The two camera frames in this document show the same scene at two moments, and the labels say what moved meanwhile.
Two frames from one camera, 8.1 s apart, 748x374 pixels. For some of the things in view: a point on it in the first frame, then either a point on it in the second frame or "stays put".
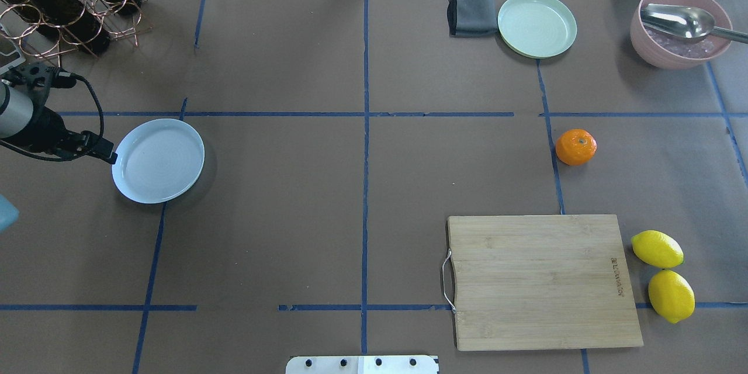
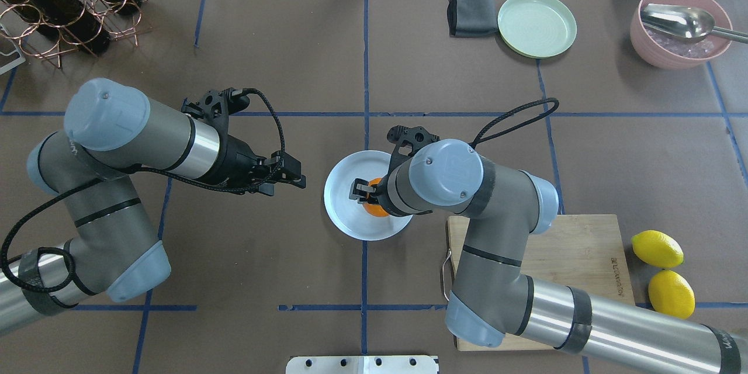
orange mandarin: (575, 146) -> (374, 208)
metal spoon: (686, 22) stays put
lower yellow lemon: (657, 249) stays put
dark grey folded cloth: (471, 14) stays put
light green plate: (537, 25) stays put
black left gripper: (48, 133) -> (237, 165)
